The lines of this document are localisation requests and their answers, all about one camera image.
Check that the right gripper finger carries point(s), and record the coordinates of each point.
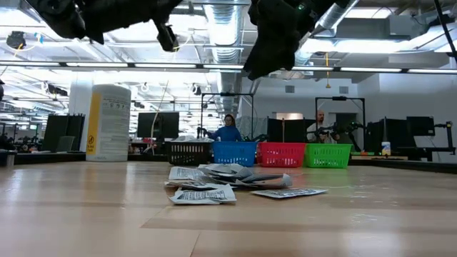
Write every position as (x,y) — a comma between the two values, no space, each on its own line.
(260,57)
(285,51)

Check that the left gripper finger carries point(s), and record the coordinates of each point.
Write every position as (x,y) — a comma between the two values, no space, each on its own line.
(168,5)

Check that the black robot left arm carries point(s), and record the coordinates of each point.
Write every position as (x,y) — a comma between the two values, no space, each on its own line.
(89,14)

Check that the black partition panel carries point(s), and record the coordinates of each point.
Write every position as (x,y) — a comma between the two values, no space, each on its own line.
(68,128)
(289,130)

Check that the person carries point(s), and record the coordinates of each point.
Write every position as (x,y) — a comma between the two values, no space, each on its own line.
(317,125)
(228,132)

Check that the ceiling light strip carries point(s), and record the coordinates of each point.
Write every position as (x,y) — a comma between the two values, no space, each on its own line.
(371,69)

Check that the red plastic basket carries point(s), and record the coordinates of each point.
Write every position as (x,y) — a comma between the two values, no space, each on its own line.
(281,155)

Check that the blue plastic basket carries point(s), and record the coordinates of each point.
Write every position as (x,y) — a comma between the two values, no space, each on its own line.
(233,154)

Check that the white wipes canister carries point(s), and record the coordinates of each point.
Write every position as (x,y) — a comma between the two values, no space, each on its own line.
(109,125)

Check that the green plastic basket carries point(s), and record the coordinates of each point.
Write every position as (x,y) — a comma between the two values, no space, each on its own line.
(326,156)

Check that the dark antiseptic towelette packet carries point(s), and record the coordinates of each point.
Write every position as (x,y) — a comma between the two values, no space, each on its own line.
(264,176)

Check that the black plastic basket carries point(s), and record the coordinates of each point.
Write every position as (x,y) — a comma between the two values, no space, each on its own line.
(189,153)

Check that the white printed sachet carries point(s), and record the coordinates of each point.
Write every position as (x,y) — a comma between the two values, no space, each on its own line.
(193,185)
(278,182)
(287,192)

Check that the small white bottle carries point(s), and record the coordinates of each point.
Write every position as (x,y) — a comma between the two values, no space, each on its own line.
(386,149)

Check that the crumpled white sachet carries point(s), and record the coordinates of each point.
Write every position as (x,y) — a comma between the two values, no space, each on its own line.
(203,195)

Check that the black ceiling pendant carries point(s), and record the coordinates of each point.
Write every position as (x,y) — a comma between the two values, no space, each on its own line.
(16,40)

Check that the grey cup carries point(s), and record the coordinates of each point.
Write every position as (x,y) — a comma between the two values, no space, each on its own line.
(10,158)

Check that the silver ceiling duct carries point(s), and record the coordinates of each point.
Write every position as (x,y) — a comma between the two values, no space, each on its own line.
(337,12)
(225,32)

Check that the black camera rig frame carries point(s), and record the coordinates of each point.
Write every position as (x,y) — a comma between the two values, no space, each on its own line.
(339,98)
(228,94)

